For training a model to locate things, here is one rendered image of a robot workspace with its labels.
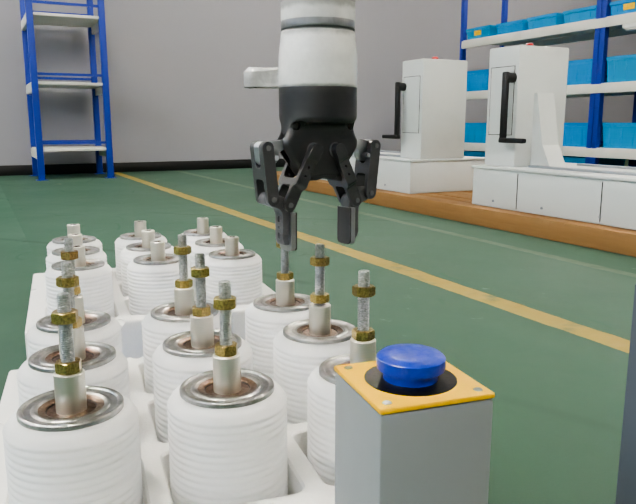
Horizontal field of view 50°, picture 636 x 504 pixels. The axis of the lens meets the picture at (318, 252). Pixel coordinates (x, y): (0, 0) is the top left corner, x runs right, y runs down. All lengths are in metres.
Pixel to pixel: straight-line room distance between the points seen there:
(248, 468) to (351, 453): 0.14
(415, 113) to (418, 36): 4.43
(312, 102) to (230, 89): 6.46
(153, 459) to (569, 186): 2.45
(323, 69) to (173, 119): 6.29
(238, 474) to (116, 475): 0.09
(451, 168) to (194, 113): 3.64
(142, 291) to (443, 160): 2.95
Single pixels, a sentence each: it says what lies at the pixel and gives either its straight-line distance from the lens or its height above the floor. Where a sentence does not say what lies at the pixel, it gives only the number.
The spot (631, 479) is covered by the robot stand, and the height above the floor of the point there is 0.09.
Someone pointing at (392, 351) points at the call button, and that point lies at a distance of 0.40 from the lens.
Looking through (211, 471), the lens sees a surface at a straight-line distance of 0.54.
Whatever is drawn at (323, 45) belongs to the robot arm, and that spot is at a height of 0.53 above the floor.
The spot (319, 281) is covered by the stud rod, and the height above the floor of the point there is 0.31.
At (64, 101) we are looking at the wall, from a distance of 6.71.
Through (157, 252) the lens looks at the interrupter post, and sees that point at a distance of 1.07.
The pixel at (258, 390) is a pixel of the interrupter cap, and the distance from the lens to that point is 0.55.
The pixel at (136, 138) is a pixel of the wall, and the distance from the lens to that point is 6.81.
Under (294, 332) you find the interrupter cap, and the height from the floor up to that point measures 0.25.
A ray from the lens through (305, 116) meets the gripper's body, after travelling 0.63.
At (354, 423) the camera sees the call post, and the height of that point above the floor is 0.29.
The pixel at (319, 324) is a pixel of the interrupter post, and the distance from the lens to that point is 0.68.
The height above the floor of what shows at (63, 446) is 0.24.
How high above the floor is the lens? 0.46
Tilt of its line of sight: 11 degrees down
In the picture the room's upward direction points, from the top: straight up
